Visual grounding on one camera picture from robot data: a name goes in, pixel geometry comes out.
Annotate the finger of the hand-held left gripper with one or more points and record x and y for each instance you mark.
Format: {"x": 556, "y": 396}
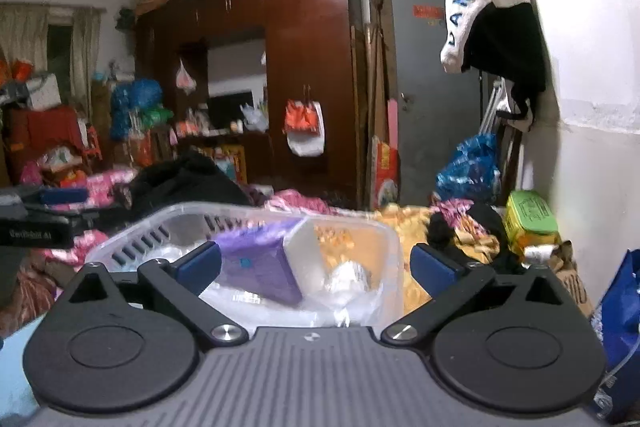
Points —
{"x": 95, "y": 212}
{"x": 62, "y": 197}

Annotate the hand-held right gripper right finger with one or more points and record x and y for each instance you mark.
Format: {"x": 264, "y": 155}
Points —
{"x": 435, "y": 269}

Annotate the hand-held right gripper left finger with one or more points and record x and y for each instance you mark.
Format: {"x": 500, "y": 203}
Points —
{"x": 200, "y": 264}

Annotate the white plastic basket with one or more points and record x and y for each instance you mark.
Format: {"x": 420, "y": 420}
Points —
{"x": 145, "y": 239}

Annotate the purple soft packet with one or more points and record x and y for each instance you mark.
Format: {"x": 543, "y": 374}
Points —
{"x": 260, "y": 267}

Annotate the black clothing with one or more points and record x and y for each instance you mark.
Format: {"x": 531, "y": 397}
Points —
{"x": 480, "y": 232}

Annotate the red cloth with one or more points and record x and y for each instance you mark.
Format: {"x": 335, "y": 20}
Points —
{"x": 45, "y": 127}

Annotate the pile of black clothes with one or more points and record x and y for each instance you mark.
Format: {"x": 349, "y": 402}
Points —
{"x": 190, "y": 182}

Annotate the blue patterned plastic bag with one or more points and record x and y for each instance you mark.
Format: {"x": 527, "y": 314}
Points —
{"x": 470, "y": 167}

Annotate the green yellow carton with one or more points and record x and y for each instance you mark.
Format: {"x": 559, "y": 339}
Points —
{"x": 530, "y": 217}

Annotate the red printed carton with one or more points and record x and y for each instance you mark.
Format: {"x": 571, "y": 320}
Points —
{"x": 385, "y": 172}

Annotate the large blue plastic bag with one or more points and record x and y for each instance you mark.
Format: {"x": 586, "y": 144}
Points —
{"x": 135, "y": 107}

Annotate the green plastic bag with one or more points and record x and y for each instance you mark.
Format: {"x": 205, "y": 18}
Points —
{"x": 156, "y": 116}

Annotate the pink floral bedding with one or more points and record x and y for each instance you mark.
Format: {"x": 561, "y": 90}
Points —
{"x": 300, "y": 202}

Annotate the grey door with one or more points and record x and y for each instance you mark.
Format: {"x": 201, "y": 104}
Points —
{"x": 425, "y": 132}

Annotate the brown paper bag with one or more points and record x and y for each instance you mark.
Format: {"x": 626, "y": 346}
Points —
{"x": 575, "y": 279}

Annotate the beige curtains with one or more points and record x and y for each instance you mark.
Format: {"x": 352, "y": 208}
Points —
{"x": 85, "y": 47}

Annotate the white crumpled plastic bag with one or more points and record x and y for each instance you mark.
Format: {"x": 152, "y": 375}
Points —
{"x": 253, "y": 118}

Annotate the black television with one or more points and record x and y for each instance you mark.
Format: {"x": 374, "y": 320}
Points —
{"x": 230, "y": 109}

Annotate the white pink hanging plastic bag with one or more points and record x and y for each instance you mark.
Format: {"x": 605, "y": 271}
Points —
{"x": 185, "y": 77}

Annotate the metal crutches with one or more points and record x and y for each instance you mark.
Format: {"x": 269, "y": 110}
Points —
{"x": 492, "y": 107}

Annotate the orange and white plastic bag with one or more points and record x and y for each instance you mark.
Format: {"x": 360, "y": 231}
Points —
{"x": 302, "y": 122}

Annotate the blue shopping bag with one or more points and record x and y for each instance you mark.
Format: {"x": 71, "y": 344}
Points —
{"x": 620, "y": 307}

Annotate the wooden boards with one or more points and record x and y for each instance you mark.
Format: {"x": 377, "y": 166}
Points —
{"x": 375, "y": 82}

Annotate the black hanging garment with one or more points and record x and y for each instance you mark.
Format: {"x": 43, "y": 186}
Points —
{"x": 510, "y": 47}

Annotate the brown wooden wardrobe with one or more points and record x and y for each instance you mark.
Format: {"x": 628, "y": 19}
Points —
{"x": 310, "y": 57}

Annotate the white printed hoodie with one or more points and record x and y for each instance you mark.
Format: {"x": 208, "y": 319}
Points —
{"x": 470, "y": 7}

